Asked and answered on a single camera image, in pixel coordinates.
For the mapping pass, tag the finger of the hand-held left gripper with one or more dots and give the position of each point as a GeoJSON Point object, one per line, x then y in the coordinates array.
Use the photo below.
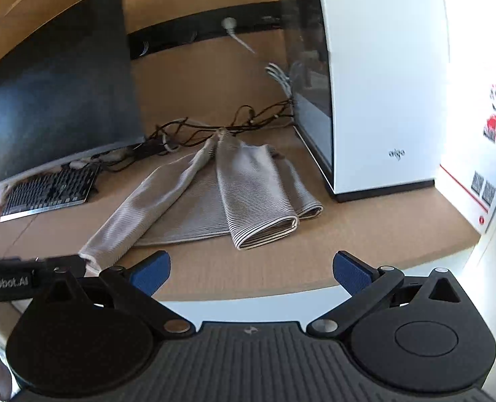
{"type": "Point", "coordinates": [61, 261]}

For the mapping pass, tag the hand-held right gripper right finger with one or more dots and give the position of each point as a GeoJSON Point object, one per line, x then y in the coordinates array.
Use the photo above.
{"type": "Point", "coordinates": [350, 274]}

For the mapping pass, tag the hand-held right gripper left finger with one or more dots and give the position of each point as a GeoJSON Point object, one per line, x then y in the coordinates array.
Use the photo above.
{"type": "Point", "coordinates": [153, 273]}

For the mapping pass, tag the striped beige shirt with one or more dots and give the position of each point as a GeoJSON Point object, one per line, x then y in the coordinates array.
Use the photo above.
{"type": "Point", "coordinates": [214, 201]}

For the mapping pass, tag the black keyboard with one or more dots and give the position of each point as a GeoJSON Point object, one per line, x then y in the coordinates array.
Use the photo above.
{"type": "Point", "coordinates": [49, 190]}

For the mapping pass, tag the black computer monitor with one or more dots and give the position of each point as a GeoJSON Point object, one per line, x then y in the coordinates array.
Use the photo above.
{"type": "Point", "coordinates": [63, 92]}

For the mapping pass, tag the white computer case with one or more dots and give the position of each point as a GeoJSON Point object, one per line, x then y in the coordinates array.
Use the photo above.
{"type": "Point", "coordinates": [382, 71]}

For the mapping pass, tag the white cardboard box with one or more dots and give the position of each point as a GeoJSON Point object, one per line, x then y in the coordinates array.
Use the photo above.
{"type": "Point", "coordinates": [474, 92]}

